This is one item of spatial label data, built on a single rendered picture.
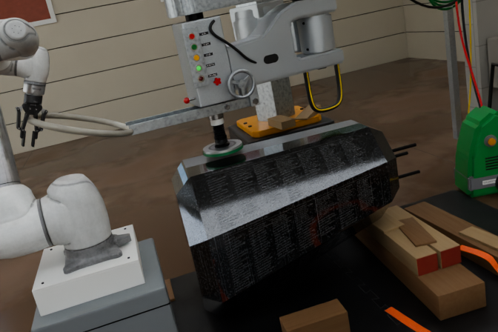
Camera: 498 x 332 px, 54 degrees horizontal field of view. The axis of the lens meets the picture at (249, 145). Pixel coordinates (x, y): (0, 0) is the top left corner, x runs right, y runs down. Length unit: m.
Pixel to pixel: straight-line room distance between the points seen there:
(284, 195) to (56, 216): 1.18
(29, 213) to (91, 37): 6.98
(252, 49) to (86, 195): 1.28
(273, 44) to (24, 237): 1.55
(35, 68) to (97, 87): 6.21
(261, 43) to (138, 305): 1.48
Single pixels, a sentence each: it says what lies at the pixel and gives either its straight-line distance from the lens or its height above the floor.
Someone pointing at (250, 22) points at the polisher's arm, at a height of 1.46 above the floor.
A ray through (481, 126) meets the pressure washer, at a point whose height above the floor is 0.50.
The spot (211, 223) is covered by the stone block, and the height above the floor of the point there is 0.64.
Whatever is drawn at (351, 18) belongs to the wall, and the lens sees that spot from 9.60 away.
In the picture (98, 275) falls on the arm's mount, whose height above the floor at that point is 0.87.
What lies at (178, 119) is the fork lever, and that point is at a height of 1.09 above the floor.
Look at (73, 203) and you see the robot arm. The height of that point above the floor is 1.09.
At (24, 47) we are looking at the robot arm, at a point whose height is 1.57.
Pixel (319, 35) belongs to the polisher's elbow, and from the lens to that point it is 2.72.
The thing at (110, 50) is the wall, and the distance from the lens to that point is 8.50.
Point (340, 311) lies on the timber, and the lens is 2.46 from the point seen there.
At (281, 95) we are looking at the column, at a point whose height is 0.95.
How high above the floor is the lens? 1.56
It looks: 16 degrees down
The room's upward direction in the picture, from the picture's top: 11 degrees counter-clockwise
